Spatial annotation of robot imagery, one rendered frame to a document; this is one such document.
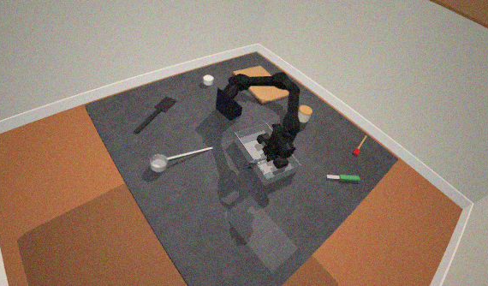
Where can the dark grey spatula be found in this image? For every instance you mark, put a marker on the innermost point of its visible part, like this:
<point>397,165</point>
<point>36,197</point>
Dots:
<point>163,105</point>

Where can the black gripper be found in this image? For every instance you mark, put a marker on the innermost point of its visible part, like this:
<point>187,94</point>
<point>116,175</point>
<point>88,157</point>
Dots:
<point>270,149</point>

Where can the white cylindrical container with tan lid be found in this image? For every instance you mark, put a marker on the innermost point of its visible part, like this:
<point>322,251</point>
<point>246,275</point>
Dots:
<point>304,113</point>

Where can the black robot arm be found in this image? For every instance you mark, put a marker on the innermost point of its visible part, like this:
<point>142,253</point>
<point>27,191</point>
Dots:
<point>282,136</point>

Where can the light wooden board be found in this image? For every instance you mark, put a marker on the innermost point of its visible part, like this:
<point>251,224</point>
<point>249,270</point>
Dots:
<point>264,94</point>

